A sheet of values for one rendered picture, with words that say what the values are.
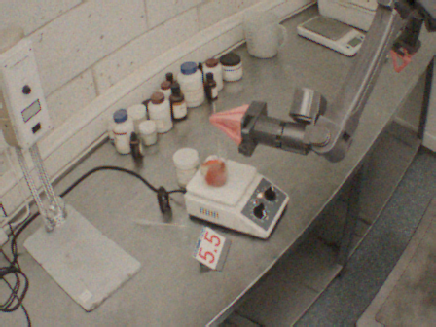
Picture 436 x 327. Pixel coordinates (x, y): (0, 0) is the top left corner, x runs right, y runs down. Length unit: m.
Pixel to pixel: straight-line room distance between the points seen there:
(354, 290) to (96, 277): 1.15
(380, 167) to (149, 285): 1.49
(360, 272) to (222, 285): 1.04
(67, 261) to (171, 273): 0.26
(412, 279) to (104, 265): 0.98
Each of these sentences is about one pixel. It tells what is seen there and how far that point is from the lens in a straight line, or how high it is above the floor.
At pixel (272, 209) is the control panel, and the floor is 0.79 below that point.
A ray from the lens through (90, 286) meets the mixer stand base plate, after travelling 1.13.
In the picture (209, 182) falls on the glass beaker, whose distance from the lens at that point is 1.14.
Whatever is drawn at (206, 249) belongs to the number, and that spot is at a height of 0.78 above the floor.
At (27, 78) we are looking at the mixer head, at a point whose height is 1.29.
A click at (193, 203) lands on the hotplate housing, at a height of 0.80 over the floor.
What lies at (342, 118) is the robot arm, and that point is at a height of 1.09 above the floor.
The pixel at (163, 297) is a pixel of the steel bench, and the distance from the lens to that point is 1.09.
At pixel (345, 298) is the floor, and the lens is 1.96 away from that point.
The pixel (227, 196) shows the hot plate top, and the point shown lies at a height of 0.84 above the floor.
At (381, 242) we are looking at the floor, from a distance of 2.15.
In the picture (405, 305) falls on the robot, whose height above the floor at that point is 0.36.
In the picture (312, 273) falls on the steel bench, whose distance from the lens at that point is 1.92.
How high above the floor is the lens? 1.66
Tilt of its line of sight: 43 degrees down
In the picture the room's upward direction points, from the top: 6 degrees counter-clockwise
